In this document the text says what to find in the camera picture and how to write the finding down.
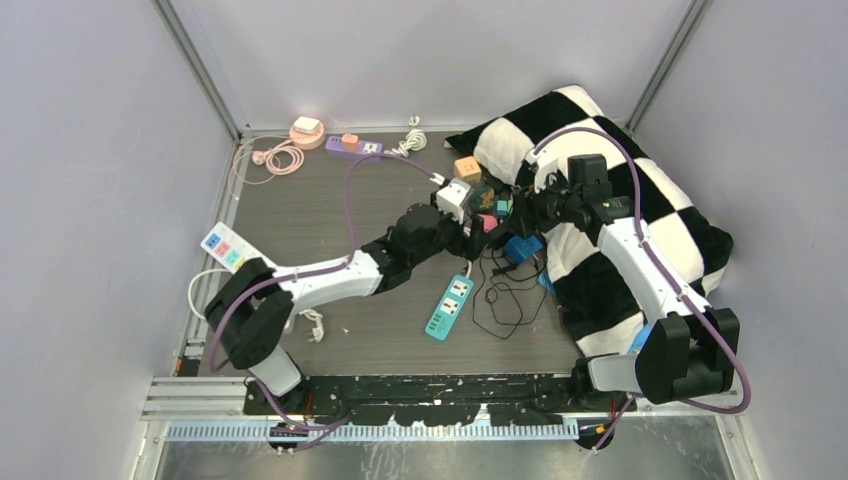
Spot pink round socket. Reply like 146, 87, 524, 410
289, 122, 326, 151

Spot white coiled cable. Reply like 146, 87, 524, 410
381, 115, 428, 160

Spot blue cube socket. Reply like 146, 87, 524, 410
503, 235, 543, 265

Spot checkered black white pillow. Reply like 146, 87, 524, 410
446, 85, 733, 357

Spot pink plug adapter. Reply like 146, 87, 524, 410
477, 214, 499, 233

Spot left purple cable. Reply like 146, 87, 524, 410
208, 153, 446, 453

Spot black thin cable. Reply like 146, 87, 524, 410
470, 245, 551, 341

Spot purple power strip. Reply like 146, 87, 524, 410
324, 134, 383, 163

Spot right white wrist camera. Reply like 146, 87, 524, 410
524, 148, 559, 193

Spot small teal adapters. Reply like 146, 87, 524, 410
495, 200, 513, 221

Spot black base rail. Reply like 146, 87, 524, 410
278, 373, 626, 427

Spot orange small plug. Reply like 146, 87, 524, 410
341, 133, 359, 148

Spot teal usb power strip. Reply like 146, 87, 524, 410
424, 275, 474, 341

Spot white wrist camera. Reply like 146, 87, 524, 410
435, 178, 473, 224
524, 148, 559, 193

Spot orange cube socket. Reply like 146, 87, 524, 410
453, 156, 482, 186

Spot pink coiled cable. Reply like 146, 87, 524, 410
227, 135, 306, 200

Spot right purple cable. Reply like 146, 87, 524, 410
529, 126, 753, 452

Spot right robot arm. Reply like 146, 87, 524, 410
514, 151, 742, 411

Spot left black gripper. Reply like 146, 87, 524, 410
409, 191, 489, 267

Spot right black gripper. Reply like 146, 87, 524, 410
505, 171, 582, 240

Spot white charger block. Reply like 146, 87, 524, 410
292, 116, 322, 135

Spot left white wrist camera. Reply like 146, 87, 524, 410
435, 178, 473, 224

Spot white colourful power strip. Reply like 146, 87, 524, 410
200, 222, 276, 273

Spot purple cable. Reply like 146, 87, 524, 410
208, 153, 446, 453
529, 126, 753, 452

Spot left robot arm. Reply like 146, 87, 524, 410
204, 203, 487, 414

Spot dark green cube socket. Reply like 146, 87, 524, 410
468, 184, 498, 214

